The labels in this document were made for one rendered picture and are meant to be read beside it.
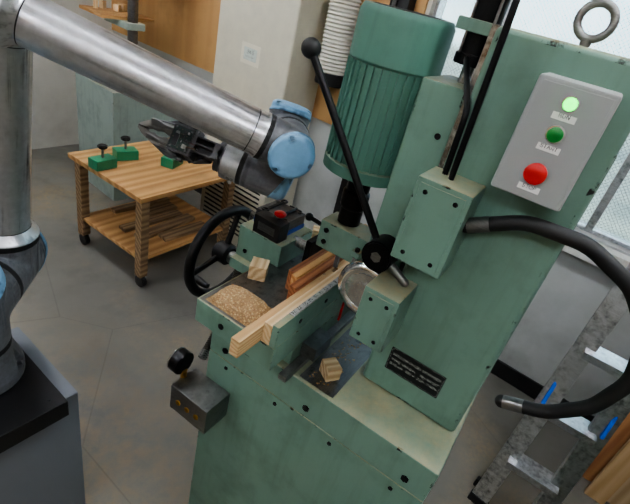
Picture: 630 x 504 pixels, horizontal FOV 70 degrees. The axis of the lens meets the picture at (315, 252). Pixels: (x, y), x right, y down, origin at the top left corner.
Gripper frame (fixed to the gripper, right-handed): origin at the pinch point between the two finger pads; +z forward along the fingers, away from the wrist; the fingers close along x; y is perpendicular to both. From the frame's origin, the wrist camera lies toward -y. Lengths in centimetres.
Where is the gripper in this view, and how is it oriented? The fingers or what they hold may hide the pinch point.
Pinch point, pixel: (144, 127)
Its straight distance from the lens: 117.3
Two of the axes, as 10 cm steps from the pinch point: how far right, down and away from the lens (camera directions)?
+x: -3.7, 9.3, -0.4
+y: 0.6, -0.2, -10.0
